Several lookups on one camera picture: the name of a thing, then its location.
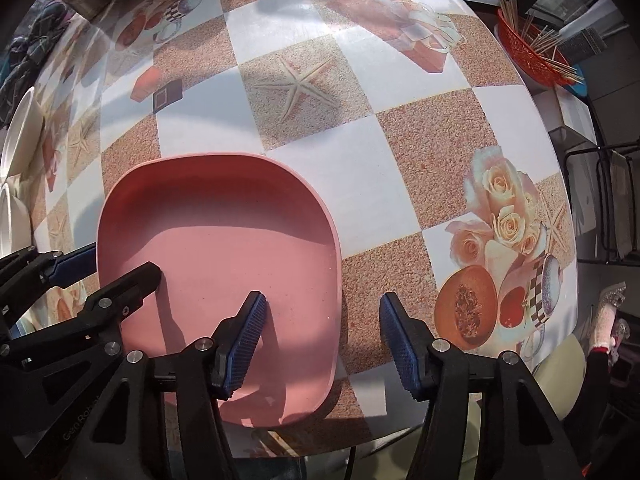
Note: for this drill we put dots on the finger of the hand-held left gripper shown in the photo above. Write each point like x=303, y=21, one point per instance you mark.
x=127, y=290
x=75, y=266

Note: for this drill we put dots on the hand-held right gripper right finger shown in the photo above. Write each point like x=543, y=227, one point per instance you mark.
x=400, y=345

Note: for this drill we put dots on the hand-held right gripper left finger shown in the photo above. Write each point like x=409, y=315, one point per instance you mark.
x=246, y=340

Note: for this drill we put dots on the pink square plate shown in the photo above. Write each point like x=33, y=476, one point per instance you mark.
x=225, y=240

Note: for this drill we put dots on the cream white bowl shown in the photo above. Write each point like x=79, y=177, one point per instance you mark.
x=20, y=130

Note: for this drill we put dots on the cream stool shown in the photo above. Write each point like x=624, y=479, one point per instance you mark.
x=562, y=375

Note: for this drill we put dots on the printed checkered tablecloth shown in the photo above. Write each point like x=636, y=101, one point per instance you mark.
x=350, y=160

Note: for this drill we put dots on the black fabric with red trim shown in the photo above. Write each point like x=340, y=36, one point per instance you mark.
x=600, y=380

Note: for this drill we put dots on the sparkly high-heeled shoe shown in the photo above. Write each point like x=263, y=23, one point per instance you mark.
x=610, y=305

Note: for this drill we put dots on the dark plaid cloth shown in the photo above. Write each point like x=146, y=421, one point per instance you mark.
x=30, y=50

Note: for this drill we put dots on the black metal rack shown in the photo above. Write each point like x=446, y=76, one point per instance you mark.
x=598, y=200

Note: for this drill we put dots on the brown box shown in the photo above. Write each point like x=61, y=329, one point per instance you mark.
x=85, y=2

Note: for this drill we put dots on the white box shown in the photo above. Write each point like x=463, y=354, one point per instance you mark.
x=575, y=112

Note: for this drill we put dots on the blue round object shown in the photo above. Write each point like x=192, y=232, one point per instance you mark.
x=581, y=89

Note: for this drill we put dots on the red plastic basket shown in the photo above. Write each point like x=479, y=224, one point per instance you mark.
x=520, y=47

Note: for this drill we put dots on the red basket with chopsticks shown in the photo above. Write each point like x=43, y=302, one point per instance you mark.
x=545, y=42

